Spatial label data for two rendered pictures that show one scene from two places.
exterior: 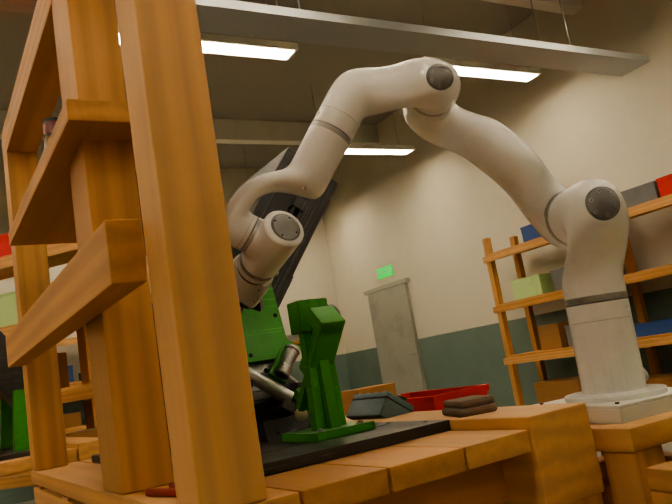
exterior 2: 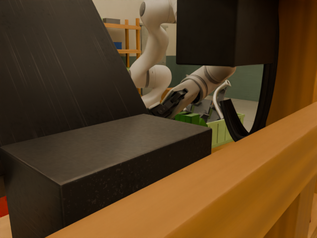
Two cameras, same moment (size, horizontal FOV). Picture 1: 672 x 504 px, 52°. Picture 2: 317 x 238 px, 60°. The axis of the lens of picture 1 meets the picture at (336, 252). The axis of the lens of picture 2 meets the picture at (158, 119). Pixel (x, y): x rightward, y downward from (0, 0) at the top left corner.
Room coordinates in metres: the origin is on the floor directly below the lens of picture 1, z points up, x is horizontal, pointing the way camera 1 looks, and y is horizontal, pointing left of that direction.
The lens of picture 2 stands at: (1.74, 0.93, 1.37)
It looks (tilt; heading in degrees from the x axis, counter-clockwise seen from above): 14 degrees down; 254
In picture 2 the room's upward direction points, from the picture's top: straight up
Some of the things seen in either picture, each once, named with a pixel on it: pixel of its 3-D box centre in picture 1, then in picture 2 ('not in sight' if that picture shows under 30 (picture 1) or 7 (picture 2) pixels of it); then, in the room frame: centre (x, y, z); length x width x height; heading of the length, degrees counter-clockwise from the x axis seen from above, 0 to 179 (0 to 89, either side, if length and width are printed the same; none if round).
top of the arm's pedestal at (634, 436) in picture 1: (621, 423); not in sight; (1.41, -0.49, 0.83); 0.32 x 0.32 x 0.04; 28
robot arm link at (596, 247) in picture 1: (591, 241); (154, 87); (1.37, -0.50, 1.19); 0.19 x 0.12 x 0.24; 3
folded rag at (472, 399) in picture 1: (468, 405); not in sight; (1.36, -0.20, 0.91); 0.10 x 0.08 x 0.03; 11
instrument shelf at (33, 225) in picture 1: (89, 189); not in sight; (1.54, 0.54, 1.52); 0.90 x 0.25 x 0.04; 32
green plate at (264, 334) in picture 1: (252, 320); not in sight; (1.64, 0.22, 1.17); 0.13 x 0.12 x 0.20; 32
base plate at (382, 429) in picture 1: (232, 445); not in sight; (1.67, 0.32, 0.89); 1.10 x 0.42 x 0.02; 32
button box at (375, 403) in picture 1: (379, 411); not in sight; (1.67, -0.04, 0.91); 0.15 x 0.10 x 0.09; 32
